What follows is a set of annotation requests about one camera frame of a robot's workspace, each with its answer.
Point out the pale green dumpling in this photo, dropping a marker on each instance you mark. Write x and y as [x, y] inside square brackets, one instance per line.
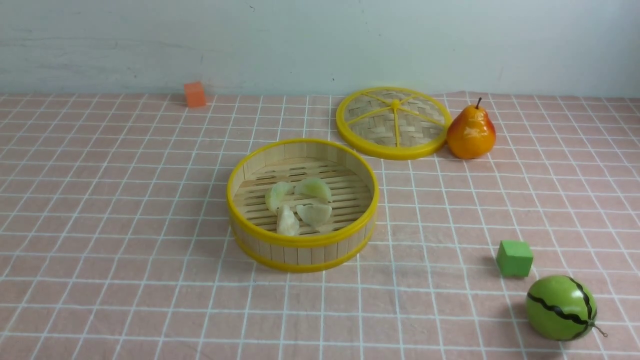
[276, 194]
[314, 187]

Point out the cream dumpling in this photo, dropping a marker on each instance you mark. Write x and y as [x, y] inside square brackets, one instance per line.
[314, 214]
[287, 222]

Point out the yellow rimmed bamboo steamer tray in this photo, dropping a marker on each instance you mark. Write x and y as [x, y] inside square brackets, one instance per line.
[355, 195]

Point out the yellow rimmed bamboo steamer lid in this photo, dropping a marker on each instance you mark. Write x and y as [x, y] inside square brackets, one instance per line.
[393, 123]

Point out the orange foam cube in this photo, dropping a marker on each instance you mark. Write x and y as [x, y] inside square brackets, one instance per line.
[195, 95]

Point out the orange yellow toy pear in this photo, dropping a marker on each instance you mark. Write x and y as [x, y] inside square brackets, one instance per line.
[471, 134]

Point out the green foam cube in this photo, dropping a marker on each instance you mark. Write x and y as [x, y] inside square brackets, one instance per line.
[514, 259]

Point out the green toy watermelon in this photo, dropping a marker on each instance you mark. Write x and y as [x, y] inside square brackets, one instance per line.
[561, 308]

